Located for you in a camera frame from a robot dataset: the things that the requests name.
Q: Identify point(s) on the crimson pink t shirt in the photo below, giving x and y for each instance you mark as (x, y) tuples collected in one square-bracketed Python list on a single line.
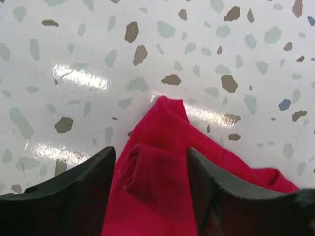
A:
[(150, 193)]

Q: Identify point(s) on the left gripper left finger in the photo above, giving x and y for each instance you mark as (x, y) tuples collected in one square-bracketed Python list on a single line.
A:
[(71, 204)]

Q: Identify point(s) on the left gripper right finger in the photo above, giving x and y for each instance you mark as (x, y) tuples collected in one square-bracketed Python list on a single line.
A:
[(226, 205)]

